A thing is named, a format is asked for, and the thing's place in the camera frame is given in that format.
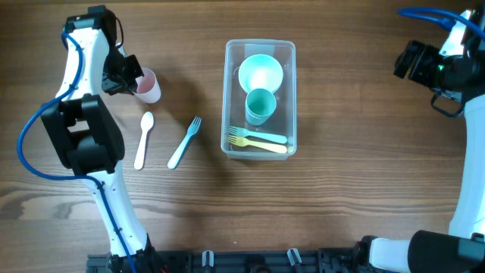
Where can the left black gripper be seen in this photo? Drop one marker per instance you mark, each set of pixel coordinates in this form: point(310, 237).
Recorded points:
point(126, 76)

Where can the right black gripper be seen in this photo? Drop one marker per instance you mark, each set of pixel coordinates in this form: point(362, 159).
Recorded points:
point(413, 61)

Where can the pink plastic cup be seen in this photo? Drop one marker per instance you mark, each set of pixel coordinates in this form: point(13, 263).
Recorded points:
point(148, 89)

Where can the white plastic spoon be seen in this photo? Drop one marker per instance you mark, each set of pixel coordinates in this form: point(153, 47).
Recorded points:
point(147, 123)

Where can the light blue plastic fork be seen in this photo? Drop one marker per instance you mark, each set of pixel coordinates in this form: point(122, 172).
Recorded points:
point(191, 132)

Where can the mint green plastic fork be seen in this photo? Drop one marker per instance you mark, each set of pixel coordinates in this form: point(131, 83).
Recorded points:
point(242, 132)

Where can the blue plastic bowl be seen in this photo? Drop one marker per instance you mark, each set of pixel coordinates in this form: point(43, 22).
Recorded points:
point(260, 72)

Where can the yellow plastic fork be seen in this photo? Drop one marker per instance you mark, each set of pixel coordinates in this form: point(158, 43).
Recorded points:
point(243, 142)

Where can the green plastic cup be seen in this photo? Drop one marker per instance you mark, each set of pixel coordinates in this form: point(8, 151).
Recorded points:
point(261, 102)

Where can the blue plastic cup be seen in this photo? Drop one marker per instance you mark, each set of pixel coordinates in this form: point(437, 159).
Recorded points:
point(256, 120)

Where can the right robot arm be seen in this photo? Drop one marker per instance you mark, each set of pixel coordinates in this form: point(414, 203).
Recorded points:
point(458, 76)

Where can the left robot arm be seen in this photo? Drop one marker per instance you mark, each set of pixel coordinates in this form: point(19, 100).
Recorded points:
point(86, 137)

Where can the clear plastic container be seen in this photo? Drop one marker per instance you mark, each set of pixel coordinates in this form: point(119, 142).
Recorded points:
point(284, 119)

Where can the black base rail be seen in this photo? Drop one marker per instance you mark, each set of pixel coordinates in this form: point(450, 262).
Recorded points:
point(291, 260)

